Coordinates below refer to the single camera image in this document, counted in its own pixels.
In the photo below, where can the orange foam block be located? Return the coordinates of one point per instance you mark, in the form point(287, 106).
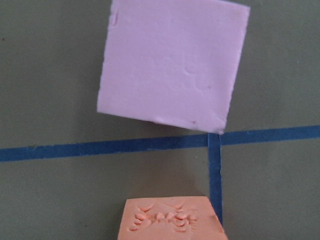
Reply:
point(170, 218)

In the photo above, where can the pink foam block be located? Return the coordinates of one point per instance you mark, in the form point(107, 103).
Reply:
point(172, 62)

